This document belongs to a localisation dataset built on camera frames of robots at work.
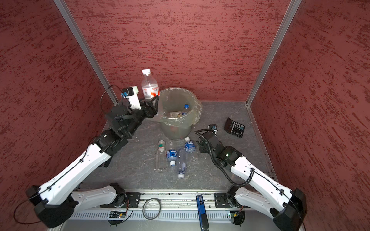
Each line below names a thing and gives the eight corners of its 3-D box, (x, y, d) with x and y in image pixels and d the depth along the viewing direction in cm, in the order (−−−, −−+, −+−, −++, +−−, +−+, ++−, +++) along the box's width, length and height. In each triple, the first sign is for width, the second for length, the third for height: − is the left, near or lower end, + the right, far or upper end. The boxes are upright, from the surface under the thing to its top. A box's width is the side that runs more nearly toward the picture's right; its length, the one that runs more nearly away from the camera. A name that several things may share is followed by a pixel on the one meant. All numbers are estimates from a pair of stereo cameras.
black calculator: (222, 130, 106) (223, 127, 103) (227, 120, 112) (228, 117, 109) (241, 138, 101) (242, 136, 99) (245, 128, 107) (246, 125, 105)
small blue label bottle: (166, 165, 86) (165, 163, 83) (167, 152, 91) (166, 149, 88) (176, 165, 86) (176, 163, 83) (177, 152, 91) (176, 149, 88)
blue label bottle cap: (188, 162, 89) (188, 159, 85) (182, 141, 98) (182, 138, 95) (198, 160, 90) (198, 157, 86) (191, 139, 99) (191, 135, 96)
